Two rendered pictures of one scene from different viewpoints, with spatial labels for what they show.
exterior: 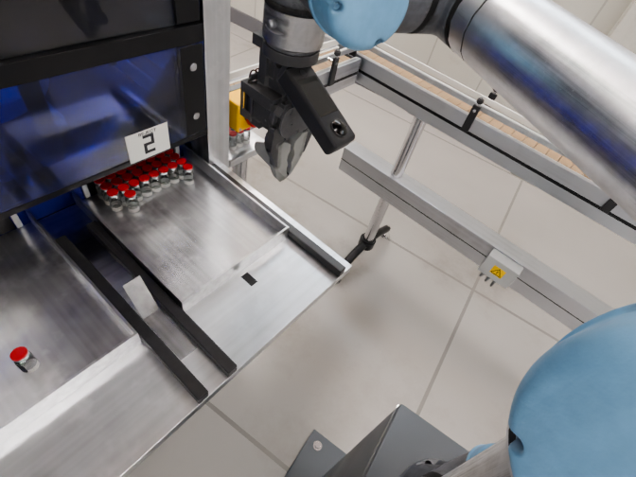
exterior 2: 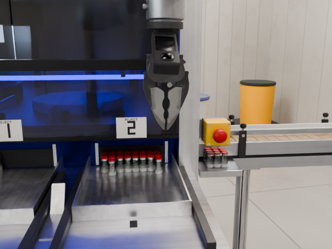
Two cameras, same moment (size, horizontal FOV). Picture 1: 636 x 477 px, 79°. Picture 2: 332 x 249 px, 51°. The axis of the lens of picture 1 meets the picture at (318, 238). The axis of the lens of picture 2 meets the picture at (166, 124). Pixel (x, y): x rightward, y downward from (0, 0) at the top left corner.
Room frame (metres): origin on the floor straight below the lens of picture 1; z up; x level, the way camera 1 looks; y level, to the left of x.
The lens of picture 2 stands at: (0.08, -0.49, 1.26)
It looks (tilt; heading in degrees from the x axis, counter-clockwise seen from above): 14 degrees down; 55
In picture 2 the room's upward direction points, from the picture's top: straight up
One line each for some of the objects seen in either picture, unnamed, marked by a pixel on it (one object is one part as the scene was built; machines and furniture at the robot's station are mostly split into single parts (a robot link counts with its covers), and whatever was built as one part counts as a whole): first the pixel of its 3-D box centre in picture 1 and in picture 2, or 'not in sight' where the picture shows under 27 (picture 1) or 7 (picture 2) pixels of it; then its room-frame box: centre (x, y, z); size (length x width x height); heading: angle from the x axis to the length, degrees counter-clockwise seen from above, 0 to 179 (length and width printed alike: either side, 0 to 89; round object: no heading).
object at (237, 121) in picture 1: (239, 108); (215, 131); (0.77, 0.26, 0.99); 0.08 x 0.07 x 0.07; 61
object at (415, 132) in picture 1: (389, 190); not in sight; (1.31, -0.24, 0.46); 0.09 x 0.09 x 0.77; 61
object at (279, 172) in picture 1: (269, 155); (157, 105); (0.47, 0.11, 1.13); 0.06 x 0.03 x 0.09; 61
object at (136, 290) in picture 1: (159, 317); (53, 209); (0.27, 0.21, 0.91); 0.14 x 0.03 x 0.06; 62
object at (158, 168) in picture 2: (188, 174); (158, 165); (0.61, 0.31, 0.90); 0.02 x 0.02 x 0.05
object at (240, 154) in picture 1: (232, 141); (216, 166); (0.81, 0.29, 0.87); 0.14 x 0.13 x 0.02; 61
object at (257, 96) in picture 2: not in sight; (256, 109); (3.61, 2.55, 0.37); 0.46 x 0.46 x 0.74
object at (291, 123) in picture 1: (282, 86); (164, 53); (0.48, 0.10, 1.23); 0.09 x 0.08 x 0.12; 61
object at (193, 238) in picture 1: (184, 215); (132, 181); (0.50, 0.27, 0.90); 0.34 x 0.26 x 0.04; 61
